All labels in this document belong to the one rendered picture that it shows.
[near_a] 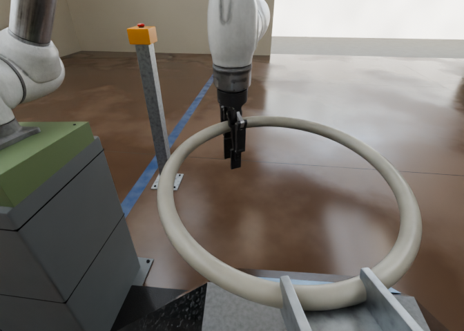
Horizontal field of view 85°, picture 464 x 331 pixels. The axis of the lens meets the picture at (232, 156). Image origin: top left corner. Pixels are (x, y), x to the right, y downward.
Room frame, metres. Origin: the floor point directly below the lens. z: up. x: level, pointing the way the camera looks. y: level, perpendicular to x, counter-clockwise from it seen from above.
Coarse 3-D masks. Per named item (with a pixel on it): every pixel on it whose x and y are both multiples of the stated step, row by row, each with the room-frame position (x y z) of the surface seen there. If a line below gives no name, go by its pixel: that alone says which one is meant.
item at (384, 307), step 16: (368, 272) 0.20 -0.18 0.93; (288, 288) 0.17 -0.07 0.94; (368, 288) 0.18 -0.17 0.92; (384, 288) 0.17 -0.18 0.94; (288, 304) 0.16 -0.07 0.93; (368, 304) 0.17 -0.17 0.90; (384, 304) 0.16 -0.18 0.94; (400, 304) 0.15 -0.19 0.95; (288, 320) 0.15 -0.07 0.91; (304, 320) 0.13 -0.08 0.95; (320, 320) 0.16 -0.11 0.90; (336, 320) 0.16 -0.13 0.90; (352, 320) 0.15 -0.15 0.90; (368, 320) 0.15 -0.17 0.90; (384, 320) 0.15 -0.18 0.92; (400, 320) 0.13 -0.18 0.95
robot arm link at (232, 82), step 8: (216, 72) 0.58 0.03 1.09; (224, 72) 0.56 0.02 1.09; (232, 72) 0.56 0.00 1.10; (240, 72) 0.56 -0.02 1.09; (248, 72) 0.58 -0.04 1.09; (216, 80) 0.59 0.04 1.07; (224, 80) 0.57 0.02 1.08; (232, 80) 0.56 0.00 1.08; (240, 80) 0.57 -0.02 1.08; (248, 80) 0.58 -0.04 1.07; (224, 88) 0.57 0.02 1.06; (232, 88) 0.57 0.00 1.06; (240, 88) 0.57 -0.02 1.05
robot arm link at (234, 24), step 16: (224, 0) 0.56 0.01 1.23; (240, 0) 0.55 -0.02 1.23; (208, 16) 0.58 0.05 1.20; (224, 16) 0.55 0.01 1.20; (240, 16) 0.55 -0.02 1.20; (256, 16) 0.58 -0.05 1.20; (208, 32) 0.59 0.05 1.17; (224, 32) 0.55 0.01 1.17; (240, 32) 0.55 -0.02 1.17; (256, 32) 0.59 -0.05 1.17; (224, 48) 0.55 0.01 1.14; (240, 48) 0.55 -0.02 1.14; (224, 64) 0.56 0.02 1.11; (240, 64) 0.56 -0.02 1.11
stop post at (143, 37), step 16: (128, 32) 1.51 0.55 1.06; (144, 32) 1.50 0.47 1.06; (144, 48) 1.52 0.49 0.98; (144, 64) 1.53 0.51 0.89; (144, 80) 1.53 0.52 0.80; (160, 96) 1.58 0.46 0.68; (160, 112) 1.54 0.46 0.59; (160, 128) 1.52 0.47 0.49; (160, 144) 1.53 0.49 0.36; (160, 160) 1.53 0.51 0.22; (176, 176) 1.62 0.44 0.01
